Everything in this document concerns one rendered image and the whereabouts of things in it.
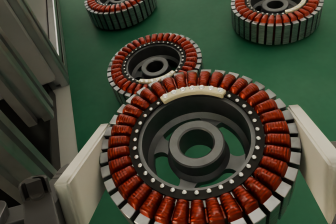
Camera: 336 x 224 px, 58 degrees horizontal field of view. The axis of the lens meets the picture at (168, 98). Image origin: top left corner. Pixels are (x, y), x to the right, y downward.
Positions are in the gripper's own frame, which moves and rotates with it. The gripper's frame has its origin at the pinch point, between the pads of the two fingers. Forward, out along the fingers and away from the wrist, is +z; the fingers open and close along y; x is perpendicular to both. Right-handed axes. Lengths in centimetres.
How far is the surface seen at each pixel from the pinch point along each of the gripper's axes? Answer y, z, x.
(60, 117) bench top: -17.4, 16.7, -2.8
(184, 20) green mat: -1.7, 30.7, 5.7
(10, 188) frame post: -15.5, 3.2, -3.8
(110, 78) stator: -10.0, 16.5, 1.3
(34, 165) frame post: -13.6, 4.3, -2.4
